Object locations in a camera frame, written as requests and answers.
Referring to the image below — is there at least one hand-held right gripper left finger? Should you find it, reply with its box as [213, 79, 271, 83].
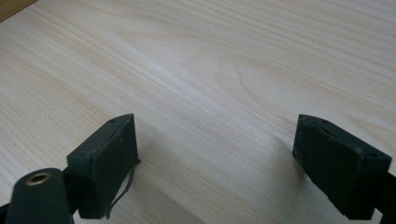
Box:
[66, 113, 141, 220]

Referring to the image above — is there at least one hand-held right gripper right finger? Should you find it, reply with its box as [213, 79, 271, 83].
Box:
[291, 113, 392, 221]

